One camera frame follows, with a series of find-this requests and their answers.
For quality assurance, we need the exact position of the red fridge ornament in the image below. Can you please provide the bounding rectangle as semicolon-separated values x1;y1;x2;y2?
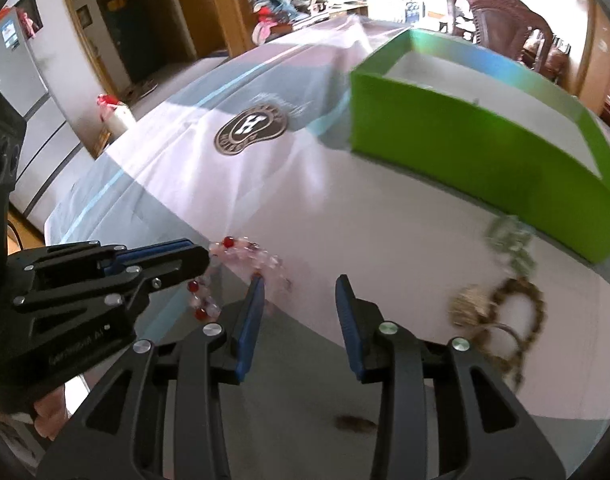
17;7;42;39

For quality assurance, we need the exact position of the green cardboard box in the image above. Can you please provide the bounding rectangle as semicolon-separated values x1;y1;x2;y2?
349;27;610;265

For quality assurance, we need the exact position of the person's left hand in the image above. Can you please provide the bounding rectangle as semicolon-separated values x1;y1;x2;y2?
32;385;72;443

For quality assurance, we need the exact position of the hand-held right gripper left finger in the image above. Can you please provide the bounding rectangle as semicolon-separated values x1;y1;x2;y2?
37;275;267;480

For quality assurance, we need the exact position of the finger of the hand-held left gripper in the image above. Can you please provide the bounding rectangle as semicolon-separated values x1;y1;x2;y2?
7;238;211;280
12;266;198;332

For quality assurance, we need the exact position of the silver refrigerator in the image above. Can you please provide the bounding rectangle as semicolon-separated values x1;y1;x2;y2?
0;7;98;233

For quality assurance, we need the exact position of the small dark brown ornament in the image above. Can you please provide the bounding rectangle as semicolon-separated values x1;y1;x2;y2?
335;415;377;434

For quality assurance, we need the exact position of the wooden television cabinet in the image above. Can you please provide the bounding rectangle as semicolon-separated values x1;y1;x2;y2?
305;0;371;19

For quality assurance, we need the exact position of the pile of colourful clothes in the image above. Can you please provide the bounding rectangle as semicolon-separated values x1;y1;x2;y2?
252;0;307;43

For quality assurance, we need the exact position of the beige beaded ornament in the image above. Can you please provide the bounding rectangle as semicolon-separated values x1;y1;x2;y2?
449;284;493;332

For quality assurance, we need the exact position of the pink and red bead bracelet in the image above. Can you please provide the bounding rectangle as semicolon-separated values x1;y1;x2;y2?
185;235;293;323

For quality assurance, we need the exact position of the brown wooden bead bracelet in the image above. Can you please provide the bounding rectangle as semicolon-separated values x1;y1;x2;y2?
488;277;546;356

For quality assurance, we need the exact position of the red and white paper bag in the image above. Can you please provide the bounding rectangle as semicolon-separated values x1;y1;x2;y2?
96;94;137;139

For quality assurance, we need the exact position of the carved dark wooden chair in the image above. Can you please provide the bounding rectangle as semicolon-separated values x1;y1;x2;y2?
446;0;556;78

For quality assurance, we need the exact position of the thin brown bangle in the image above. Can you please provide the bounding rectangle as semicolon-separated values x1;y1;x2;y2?
478;324;528;392

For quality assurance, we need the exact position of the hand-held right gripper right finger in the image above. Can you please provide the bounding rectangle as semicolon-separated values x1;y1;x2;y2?
334;274;568;480

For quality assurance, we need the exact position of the green bead necklace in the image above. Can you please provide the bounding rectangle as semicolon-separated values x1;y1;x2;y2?
485;215;538;278

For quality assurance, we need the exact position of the dark entrance door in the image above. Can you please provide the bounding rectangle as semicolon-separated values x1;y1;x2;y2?
97;0;164;84

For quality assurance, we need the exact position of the dark wooden sofa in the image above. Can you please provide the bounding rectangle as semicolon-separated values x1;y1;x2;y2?
522;30;572;84

